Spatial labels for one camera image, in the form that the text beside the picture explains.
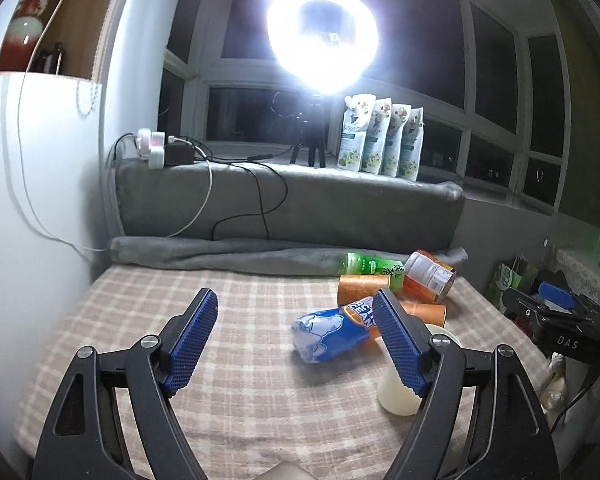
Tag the orange can with white label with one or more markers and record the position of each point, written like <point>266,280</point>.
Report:
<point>430,272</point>

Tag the rolled grey blanket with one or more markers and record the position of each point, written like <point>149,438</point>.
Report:
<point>230,255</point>

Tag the red white vase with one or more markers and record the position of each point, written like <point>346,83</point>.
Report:
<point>30,20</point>

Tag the white power strip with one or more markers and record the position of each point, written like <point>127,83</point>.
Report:
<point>150,147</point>

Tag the beige plaid bed sheet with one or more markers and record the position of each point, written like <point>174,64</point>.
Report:
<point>240,395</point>

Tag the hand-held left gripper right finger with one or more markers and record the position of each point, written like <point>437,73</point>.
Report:
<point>399,350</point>

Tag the cream plastic cup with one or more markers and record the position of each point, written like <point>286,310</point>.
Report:
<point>394,395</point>

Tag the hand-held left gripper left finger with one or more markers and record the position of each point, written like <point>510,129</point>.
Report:
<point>192,342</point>

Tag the grey cushion headboard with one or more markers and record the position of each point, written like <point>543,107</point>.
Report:
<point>340,205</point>

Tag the green tea bottle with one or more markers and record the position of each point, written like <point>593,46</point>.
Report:
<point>367,264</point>

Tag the green paper bag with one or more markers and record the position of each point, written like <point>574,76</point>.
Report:
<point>505,277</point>

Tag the wooden wall shelf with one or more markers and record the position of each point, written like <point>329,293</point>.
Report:
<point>87,20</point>

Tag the white green refill pouch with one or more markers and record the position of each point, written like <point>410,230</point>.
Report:
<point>412,147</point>
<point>377,140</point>
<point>352,135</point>
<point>396,145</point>

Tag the black power adapter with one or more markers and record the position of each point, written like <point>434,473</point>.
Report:
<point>179,154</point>

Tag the black tripod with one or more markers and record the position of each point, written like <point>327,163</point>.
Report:
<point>310,130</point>

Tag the white lace cloth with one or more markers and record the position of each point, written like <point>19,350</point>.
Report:
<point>582,272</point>

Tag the white plastic bag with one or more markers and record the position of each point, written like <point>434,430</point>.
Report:
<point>555,385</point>

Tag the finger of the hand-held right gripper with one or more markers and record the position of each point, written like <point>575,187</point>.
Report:
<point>556,294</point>

